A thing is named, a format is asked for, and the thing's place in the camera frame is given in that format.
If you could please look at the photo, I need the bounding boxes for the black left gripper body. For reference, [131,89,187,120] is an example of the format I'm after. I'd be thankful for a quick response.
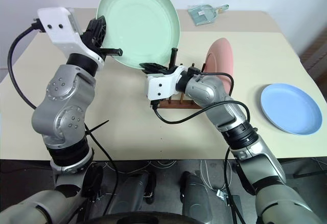
[81,26,124,57]

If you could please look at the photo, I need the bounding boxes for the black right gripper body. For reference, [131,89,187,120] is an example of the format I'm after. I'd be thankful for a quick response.
[166,47,180,75]

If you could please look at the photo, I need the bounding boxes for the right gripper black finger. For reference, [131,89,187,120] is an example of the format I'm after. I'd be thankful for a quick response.
[139,62,169,69]
[142,67,169,75]

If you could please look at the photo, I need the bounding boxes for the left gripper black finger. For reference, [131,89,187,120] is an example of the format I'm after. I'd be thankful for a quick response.
[87,18,99,41]
[97,15,108,49]

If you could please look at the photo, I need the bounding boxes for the green plate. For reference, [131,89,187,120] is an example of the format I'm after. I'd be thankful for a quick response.
[96,0,181,70]

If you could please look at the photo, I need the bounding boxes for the wooden dish rack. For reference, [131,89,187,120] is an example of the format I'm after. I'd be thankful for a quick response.
[155,61,206,110]

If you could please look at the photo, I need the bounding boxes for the pink plate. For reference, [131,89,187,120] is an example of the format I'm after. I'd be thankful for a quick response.
[203,37,235,96]

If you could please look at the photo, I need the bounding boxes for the pale green dustpan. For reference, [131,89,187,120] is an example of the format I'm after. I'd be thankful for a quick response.
[188,4,229,27]

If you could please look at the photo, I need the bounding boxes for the black zip tie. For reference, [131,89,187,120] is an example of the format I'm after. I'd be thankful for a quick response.
[85,120,110,138]

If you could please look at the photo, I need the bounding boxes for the dark grey rounded leg cover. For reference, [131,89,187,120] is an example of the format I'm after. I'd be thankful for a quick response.
[119,171,157,211]
[179,170,218,216]

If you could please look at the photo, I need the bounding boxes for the blue plate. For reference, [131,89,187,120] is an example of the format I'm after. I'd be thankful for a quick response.
[260,82,323,136]

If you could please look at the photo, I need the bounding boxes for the black curved rim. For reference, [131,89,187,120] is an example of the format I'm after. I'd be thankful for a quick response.
[85,208,196,224]

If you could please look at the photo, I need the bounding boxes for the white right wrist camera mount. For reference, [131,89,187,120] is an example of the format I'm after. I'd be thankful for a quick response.
[145,65,186,102]

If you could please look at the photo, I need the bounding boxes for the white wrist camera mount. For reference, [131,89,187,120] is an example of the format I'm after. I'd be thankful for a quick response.
[145,65,186,102]
[37,7,105,71]

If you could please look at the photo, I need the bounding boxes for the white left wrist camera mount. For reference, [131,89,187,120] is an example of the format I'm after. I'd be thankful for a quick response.
[37,7,105,71]

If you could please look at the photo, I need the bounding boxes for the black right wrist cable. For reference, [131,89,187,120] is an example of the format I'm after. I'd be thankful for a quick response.
[150,100,253,132]

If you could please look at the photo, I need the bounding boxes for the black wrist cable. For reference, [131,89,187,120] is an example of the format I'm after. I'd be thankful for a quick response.
[7,18,48,110]
[150,100,253,132]

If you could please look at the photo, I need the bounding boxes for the short black right elbow cable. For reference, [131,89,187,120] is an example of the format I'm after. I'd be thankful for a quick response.
[188,64,235,97]

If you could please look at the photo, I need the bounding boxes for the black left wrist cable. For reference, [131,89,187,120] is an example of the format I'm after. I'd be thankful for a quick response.
[7,18,48,110]

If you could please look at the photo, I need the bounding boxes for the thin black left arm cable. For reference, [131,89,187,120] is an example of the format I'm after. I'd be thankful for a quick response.
[84,123,121,211]

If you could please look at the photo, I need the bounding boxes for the black hanging right arm cable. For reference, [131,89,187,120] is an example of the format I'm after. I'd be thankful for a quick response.
[223,147,247,224]

